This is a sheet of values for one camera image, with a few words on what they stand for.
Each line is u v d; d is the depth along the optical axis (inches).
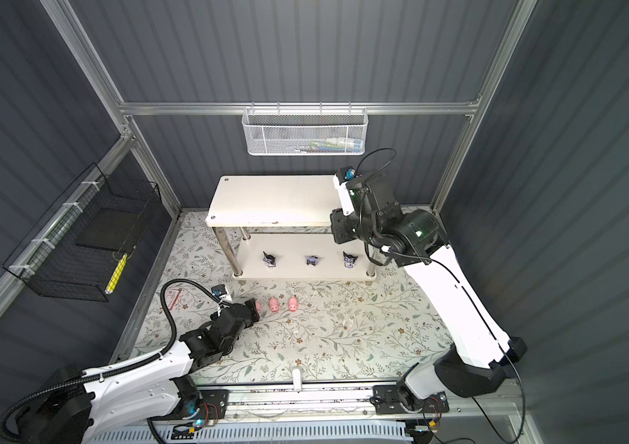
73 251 27.9
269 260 35.9
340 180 20.5
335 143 36.0
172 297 36.9
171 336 22.9
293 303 35.9
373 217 16.5
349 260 35.8
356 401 29.7
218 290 29.0
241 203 29.6
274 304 35.9
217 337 24.8
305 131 48.6
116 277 26.8
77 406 16.1
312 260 36.6
